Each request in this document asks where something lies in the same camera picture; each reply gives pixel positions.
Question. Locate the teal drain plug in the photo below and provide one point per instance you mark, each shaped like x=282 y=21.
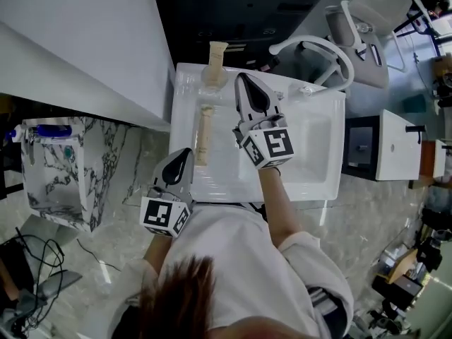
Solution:
x=68 y=150

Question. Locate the steel sink stand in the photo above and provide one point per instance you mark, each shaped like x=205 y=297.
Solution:
x=323 y=212

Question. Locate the black metal sink stand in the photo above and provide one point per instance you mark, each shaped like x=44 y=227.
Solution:
x=360 y=147

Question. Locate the white bottle with blue cap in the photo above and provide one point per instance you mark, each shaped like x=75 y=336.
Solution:
x=14 y=134

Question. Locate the clear glass cup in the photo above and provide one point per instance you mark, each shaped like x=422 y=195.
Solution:
x=223 y=83

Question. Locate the person's right forearm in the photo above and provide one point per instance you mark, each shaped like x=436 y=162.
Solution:
x=279 y=207

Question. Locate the square white sink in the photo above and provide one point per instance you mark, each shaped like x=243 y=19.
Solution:
x=399 y=147

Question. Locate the white curved faucet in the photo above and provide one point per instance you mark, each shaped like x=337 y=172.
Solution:
x=318 y=44

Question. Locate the chrome faucet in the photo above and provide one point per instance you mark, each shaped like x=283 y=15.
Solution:
x=31 y=147

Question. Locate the wooden round board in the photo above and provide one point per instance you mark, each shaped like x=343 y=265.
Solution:
x=404 y=265

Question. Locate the narrow white sink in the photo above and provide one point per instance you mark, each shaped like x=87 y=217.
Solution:
x=439 y=159

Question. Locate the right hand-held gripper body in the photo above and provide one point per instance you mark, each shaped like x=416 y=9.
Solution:
x=279 y=147

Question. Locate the black box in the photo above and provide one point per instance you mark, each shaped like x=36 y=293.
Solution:
x=399 y=291

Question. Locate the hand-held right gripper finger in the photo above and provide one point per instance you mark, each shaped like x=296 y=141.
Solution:
x=243 y=108
x=276 y=108

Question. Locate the wooden sink stand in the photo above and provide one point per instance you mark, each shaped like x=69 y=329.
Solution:
x=426 y=164

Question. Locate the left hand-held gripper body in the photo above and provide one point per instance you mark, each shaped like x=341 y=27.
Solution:
x=157 y=215

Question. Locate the blue plastic bottle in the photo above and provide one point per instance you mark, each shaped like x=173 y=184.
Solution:
x=54 y=131

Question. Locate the white office chair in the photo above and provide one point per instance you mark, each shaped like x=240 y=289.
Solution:
x=370 y=9

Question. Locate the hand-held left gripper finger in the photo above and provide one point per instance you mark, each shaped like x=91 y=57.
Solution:
x=162 y=175
x=189 y=178

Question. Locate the person's left forearm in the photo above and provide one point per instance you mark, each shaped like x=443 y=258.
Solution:
x=159 y=251

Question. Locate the teal stool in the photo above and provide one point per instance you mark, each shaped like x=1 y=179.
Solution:
x=415 y=103

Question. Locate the large white ceramic sink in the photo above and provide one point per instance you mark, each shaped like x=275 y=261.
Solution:
x=310 y=175

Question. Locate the grey chair base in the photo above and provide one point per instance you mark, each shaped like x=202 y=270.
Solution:
x=60 y=284

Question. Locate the black faucet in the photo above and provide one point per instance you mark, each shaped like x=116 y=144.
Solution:
x=415 y=131

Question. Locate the marble pattern sink cabinet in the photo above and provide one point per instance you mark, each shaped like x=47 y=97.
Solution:
x=102 y=154

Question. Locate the person's white shirt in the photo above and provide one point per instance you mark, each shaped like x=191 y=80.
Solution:
x=247 y=260

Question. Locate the beige cosmetic tube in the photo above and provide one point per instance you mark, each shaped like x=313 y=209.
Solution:
x=204 y=136
x=215 y=56

